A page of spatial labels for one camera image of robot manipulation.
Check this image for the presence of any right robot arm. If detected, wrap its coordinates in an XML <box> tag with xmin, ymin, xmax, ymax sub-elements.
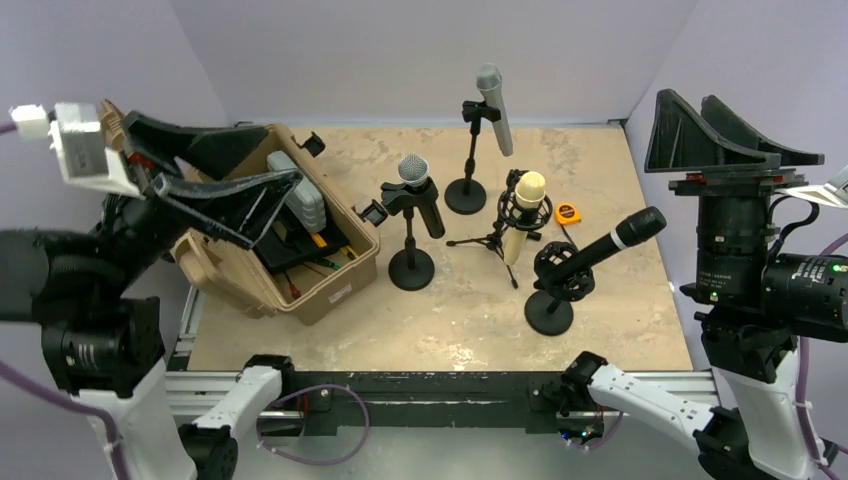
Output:
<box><xmin>561</xmin><ymin>89</ymin><xmax>847</xmax><ymax>479</ymax></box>

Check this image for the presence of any black mesh-head microphone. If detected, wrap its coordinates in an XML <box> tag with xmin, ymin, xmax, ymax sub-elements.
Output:
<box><xmin>398</xmin><ymin>154</ymin><xmax>446</xmax><ymax>239</ymax></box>

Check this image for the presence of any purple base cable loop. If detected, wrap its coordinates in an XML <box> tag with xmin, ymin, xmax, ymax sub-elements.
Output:
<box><xmin>255</xmin><ymin>384</ymin><xmax>372</xmax><ymax>468</ymax></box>

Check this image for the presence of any cream condenser microphone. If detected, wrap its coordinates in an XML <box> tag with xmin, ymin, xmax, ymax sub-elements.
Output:
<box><xmin>503</xmin><ymin>171</ymin><xmax>546</xmax><ymax>266</ymax></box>

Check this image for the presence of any tall black mic stand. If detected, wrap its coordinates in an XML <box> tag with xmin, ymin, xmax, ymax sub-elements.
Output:
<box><xmin>444</xmin><ymin>100</ymin><xmax>501</xmax><ymax>215</ymax></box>

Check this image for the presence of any black tripod shock-mount stand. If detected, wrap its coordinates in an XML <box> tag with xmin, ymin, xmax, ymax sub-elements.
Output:
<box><xmin>446</xmin><ymin>169</ymin><xmax>553</xmax><ymax>289</ymax></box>

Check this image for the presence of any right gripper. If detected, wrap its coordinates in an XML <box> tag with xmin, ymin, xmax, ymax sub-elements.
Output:
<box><xmin>637</xmin><ymin>85</ymin><xmax>815</xmax><ymax>302</ymax></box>

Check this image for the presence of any black shock-mount round stand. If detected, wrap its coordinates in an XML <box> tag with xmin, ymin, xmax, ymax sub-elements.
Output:
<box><xmin>524</xmin><ymin>241</ymin><xmax>595</xmax><ymax>336</ymax></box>

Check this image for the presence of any black toolbox tray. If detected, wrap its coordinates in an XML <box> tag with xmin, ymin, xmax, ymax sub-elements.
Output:
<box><xmin>253</xmin><ymin>206</ymin><xmax>350</xmax><ymax>274</ymax></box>

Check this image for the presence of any orange tape measure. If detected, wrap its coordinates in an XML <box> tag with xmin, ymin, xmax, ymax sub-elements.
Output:
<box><xmin>554</xmin><ymin>202</ymin><xmax>582</xmax><ymax>226</ymax></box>

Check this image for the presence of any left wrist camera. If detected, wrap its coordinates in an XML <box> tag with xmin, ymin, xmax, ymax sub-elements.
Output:
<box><xmin>9</xmin><ymin>103</ymin><xmax>142</xmax><ymax>198</ymax></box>

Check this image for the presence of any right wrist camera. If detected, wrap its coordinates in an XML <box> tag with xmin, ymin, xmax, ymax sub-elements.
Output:
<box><xmin>779</xmin><ymin>168</ymin><xmax>847</xmax><ymax>210</ymax></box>

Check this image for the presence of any black aluminium base frame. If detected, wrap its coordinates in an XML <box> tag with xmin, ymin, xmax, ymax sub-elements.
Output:
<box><xmin>166</xmin><ymin>287</ymin><xmax>718</xmax><ymax>436</ymax></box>

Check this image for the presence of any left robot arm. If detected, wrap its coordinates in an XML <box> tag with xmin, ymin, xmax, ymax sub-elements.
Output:
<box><xmin>1</xmin><ymin>103</ymin><xmax>302</xmax><ymax>479</ymax></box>

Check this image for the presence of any grey plastic case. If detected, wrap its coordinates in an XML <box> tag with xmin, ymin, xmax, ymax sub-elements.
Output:
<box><xmin>266</xmin><ymin>150</ymin><xmax>327</xmax><ymax>233</ymax></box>

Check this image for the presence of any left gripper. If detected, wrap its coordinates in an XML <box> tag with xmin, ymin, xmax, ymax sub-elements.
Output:
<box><xmin>89</xmin><ymin>107</ymin><xmax>298</xmax><ymax>295</ymax></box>

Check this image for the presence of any tan plastic toolbox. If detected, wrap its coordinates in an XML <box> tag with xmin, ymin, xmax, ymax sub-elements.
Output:
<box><xmin>168</xmin><ymin>123</ymin><xmax>390</xmax><ymax>327</ymax></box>

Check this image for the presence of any black round-base mic stand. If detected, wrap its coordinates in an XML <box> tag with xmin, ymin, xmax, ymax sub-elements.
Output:
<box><xmin>381</xmin><ymin>183</ymin><xmax>435</xmax><ymax>291</ymax></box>

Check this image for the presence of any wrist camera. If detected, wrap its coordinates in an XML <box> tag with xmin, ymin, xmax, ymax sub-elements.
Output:
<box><xmin>9</xmin><ymin>103</ymin><xmax>142</xmax><ymax>198</ymax></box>
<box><xmin>779</xmin><ymin>168</ymin><xmax>847</xmax><ymax>210</ymax></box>

